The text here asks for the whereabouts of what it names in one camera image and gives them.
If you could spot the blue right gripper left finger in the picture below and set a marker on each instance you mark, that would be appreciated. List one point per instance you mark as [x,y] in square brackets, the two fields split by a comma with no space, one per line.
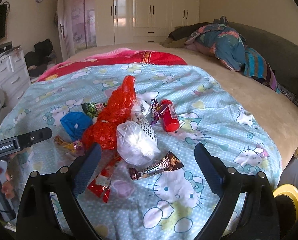
[84,167]

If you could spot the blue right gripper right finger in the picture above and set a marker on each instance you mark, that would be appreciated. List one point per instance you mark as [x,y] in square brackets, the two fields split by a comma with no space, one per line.
[211,168]

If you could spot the red plastic bag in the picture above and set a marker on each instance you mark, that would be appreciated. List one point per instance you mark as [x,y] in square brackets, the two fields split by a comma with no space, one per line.
[117,111]

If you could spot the blue plastic bag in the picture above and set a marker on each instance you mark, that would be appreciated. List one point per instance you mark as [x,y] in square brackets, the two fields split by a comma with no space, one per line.
[75,124]

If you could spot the yellow rim trash bin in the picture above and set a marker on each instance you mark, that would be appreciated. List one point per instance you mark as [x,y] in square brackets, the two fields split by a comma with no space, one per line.
[291,192]

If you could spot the left hand painted nails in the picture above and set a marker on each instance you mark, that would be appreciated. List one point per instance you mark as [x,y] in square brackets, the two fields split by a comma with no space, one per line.
[6,186]

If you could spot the orange purple candy wrapper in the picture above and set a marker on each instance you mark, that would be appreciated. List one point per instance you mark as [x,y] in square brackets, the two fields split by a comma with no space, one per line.
[74,148]

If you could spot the red snack wrapper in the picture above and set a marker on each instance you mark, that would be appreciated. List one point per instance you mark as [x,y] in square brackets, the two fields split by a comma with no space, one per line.
[100,185]

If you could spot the brown chocolate bar wrapper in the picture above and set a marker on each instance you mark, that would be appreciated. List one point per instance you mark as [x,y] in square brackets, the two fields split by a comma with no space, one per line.
[168,163]

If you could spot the clear white plastic bag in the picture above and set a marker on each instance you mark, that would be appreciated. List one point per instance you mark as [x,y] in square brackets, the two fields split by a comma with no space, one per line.
[134,146]

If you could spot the green snack wrapper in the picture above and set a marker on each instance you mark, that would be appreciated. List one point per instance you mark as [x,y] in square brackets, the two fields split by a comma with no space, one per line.
[92,109]

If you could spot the blue hello kitty blanket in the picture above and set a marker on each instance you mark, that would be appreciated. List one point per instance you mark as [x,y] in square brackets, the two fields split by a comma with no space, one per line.
[148,120]

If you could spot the red plastic bottle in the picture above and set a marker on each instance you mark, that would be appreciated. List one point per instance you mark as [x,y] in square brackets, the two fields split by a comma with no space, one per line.
[169,117]

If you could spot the white drawer dresser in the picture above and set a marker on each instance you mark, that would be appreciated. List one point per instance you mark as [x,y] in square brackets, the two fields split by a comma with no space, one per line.
[14,76]

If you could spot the beige bed mattress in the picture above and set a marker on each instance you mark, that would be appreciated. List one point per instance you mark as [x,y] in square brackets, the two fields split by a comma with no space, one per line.
[276,114]

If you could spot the black clothes pile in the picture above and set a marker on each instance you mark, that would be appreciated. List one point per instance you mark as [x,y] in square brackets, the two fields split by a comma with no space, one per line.
[38,60]

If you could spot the red pink blanket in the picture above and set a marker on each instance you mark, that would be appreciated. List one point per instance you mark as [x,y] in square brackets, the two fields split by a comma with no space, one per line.
[117,56]

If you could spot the striped blue pillow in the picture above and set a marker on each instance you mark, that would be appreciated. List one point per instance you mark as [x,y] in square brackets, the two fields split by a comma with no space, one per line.
[259,69]

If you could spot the grey bed headboard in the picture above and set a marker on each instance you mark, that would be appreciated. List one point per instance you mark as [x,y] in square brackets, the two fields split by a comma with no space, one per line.
[281,54]

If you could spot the blue floral quilt pile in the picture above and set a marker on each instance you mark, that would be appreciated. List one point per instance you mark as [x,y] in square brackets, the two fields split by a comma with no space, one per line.
[220,41]

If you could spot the olive brown clothes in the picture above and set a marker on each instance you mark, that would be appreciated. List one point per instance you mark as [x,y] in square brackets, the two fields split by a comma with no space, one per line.
[177,38]

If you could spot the pink hello kitty door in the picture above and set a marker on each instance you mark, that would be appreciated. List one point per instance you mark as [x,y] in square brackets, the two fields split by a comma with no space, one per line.
[76,26]

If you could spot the cream glossy wardrobe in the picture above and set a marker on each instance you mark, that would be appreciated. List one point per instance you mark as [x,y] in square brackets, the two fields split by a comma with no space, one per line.
[141,21]

